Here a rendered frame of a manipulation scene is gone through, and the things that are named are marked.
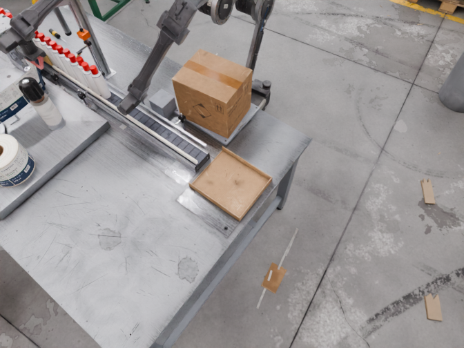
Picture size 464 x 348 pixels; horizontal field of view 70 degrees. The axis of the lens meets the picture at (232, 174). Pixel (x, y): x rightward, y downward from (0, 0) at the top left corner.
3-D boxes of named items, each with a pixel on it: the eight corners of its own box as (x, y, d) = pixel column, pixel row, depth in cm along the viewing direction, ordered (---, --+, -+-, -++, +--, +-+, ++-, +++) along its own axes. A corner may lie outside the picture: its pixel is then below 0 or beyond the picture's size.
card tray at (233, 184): (189, 186, 160) (188, 182, 156) (222, 150, 170) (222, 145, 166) (239, 221, 150) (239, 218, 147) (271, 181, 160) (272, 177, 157)
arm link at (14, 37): (36, 32, 131) (17, 13, 127) (14, 50, 125) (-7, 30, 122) (32, 43, 140) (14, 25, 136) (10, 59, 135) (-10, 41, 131)
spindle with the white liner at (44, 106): (44, 124, 173) (10, 82, 147) (58, 114, 176) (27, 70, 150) (55, 132, 170) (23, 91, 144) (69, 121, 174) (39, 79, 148)
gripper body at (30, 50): (34, 63, 140) (24, 47, 134) (18, 53, 143) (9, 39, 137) (46, 54, 143) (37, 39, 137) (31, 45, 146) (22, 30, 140)
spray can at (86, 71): (92, 94, 183) (76, 65, 165) (99, 88, 185) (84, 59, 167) (99, 97, 182) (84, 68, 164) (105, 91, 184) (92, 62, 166)
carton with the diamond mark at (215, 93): (179, 116, 178) (170, 79, 155) (204, 87, 189) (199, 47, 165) (228, 139, 171) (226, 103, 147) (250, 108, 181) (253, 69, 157)
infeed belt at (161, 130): (1, 36, 214) (-3, 32, 210) (12, 30, 217) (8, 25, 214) (197, 170, 163) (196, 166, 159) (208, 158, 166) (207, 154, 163)
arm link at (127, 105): (148, 93, 149) (133, 80, 148) (132, 110, 145) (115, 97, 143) (145, 103, 160) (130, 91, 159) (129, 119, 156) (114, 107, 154)
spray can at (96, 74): (100, 94, 183) (85, 65, 165) (109, 91, 184) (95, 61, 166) (103, 101, 181) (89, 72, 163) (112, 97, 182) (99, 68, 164)
